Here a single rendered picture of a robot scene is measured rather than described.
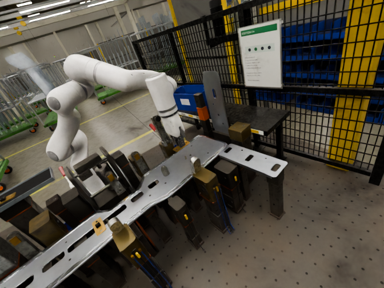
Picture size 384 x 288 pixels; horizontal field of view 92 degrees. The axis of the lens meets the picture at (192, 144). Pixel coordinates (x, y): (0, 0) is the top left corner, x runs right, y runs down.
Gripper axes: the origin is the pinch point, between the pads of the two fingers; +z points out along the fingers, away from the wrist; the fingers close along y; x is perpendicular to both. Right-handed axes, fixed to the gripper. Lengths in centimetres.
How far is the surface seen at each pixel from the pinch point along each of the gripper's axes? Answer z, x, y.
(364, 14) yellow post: -30, 58, 48
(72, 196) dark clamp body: 3, -49, -17
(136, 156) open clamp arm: 2.0, -17.8, -14.5
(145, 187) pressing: 10.4, -23.9, -1.5
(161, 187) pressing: 10.4, -19.0, 5.1
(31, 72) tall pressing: -53, -24, -648
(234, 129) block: 4.3, 24.3, 12.6
